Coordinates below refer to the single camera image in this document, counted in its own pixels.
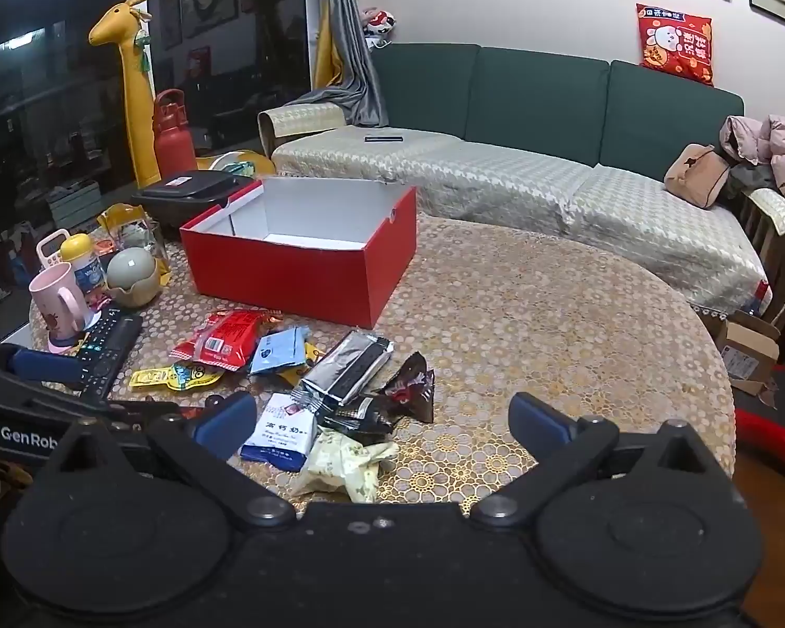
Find small black snack packet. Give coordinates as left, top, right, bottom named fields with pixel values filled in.
left=314, top=396, right=394, bottom=439

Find silver and black snack packet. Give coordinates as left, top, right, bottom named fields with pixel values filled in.
left=291, top=330, right=395, bottom=407

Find long yellow snack packet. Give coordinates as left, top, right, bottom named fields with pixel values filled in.
left=129, top=363, right=227, bottom=392

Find yellow and orange snack packet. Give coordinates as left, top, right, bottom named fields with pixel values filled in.
left=281, top=340, right=328, bottom=388

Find open cardboard box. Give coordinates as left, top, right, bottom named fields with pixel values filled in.
left=697, top=310, right=782, bottom=400

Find yellow and white bowl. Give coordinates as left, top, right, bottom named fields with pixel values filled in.
left=196, top=150, right=277, bottom=179

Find yellow-capped bottle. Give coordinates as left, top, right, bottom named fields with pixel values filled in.
left=61, top=233, right=109, bottom=295

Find white kitchen timer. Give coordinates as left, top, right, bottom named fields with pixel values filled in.
left=37, top=229, right=73, bottom=272

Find black remote control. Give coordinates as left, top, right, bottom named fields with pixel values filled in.
left=72, top=304, right=143, bottom=400

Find red curved object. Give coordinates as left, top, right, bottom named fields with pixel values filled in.
left=733, top=406, right=785, bottom=478

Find red cardboard box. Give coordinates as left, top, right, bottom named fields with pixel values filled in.
left=180, top=176, right=418, bottom=329

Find tan handbag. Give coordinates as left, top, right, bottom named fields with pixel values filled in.
left=664, top=144, right=732, bottom=210

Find pale green snack packet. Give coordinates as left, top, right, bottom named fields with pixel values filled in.
left=289, top=427, right=400, bottom=504

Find yellow giraffe plush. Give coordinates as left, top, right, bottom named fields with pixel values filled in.
left=89, top=0, right=164, bottom=189

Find yellow plastic bag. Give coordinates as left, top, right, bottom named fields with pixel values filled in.
left=98, top=204, right=171, bottom=285

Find grey curtain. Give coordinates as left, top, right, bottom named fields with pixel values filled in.
left=317, top=0, right=390, bottom=128

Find green sofa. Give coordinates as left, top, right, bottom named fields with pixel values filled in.
left=258, top=42, right=785, bottom=341

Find white slatted crate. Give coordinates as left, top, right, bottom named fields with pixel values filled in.
left=46, top=180, right=102, bottom=227

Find pink mug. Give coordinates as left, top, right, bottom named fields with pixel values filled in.
left=29, top=262, right=89, bottom=349

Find light blue snack packet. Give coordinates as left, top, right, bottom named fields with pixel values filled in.
left=249, top=326, right=310, bottom=377

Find glass jar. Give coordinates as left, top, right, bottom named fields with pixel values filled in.
left=121, top=219, right=164, bottom=256

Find grey green round jar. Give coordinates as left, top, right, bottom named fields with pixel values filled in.
left=106, top=246, right=161, bottom=308

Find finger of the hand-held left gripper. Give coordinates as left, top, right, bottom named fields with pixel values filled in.
left=0, top=335, right=86, bottom=384
left=108, top=402, right=204, bottom=425

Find white and red plush toy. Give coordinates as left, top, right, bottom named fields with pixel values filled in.
left=361, top=8, right=395, bottom=50

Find black lidded appliance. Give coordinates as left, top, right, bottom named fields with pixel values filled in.
left=131, top=170, right=257, bottom=237

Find yellow curtain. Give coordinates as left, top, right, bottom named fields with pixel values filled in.
left=312, top=0, right=344, bottom=89

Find red snack packet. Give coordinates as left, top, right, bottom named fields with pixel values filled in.
left=169, top=309, right=282, bottom=374

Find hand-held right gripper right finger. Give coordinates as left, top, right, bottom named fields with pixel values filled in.
left=469, top=392, right=718, bottom=528

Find pink puffer jacket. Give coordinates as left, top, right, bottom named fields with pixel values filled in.
left=720, top=114, right=785, bottom=214

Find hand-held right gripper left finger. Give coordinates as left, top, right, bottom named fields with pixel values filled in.
left=39, top=392, right=297, bottom=528

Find dark red-black snack wrapper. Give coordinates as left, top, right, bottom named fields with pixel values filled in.
left=374, top=351, right=436, bottom=424

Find red water bottle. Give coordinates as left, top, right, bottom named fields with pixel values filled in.
left=152, top=88, right=198, bottom=176

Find red printed cushion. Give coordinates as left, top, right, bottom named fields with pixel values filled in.
left=636, top=3, right=716, bottom=87

